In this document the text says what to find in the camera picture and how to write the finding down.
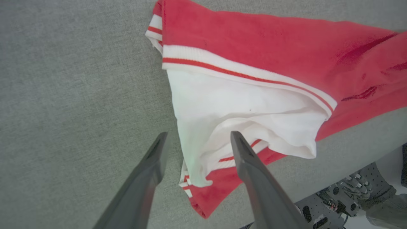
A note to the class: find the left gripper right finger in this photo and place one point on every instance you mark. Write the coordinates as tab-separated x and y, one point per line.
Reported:
264	194

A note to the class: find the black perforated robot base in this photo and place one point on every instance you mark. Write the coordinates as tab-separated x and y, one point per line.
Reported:
375	175

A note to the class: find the grey robot waist link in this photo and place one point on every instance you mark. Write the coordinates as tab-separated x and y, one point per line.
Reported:
388	213

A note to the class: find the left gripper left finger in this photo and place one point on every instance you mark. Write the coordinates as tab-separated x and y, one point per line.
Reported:
141	190

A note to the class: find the red and white shirt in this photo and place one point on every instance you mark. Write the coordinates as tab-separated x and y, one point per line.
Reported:
254	38

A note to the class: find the grey fabric sofa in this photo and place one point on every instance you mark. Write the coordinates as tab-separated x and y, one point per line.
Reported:
63	95

